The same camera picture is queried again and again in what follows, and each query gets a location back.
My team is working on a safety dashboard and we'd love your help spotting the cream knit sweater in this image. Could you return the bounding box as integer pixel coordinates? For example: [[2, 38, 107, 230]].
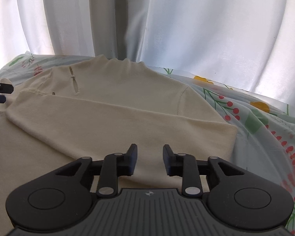
[[0, 54, 238, 192]]

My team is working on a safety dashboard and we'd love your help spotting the floral light blue bedsheet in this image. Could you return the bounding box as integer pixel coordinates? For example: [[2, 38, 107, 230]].
[[0, 54, 295, 235]]

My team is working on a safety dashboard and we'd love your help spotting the white sheer curtain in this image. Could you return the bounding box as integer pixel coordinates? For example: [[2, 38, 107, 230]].
[[0, 0, 295, 107]]

